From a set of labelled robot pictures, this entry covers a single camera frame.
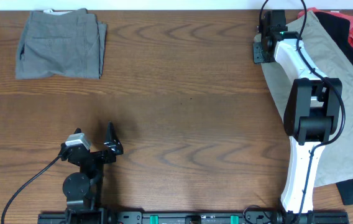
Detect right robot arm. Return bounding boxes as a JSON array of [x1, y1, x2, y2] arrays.
[[253, 27, 346, 222]]

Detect folded grey shorts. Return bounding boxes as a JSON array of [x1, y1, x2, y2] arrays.
[[15, 8, 107, 80]]

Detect black garment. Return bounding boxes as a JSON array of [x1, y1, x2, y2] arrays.
[[315, 12, 353, 205]]

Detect black camera cable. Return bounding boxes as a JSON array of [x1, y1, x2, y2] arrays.
[[259, 0, 347, 218], [1, 155, 62, 224]]

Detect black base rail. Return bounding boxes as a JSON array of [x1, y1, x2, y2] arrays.
[[37, 210, 349, 224]]

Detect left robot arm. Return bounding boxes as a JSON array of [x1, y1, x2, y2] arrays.
[[58, 122, 124, 223]]

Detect black left camera cable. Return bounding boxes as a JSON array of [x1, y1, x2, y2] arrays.
[[1, 155, 62, 224]]

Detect khaki beige shorts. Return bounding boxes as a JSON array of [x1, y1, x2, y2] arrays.
[[253, 10, 353, 188]]

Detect black right camera cable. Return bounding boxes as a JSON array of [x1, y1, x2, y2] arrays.
[[259, 0, 347, 218]]

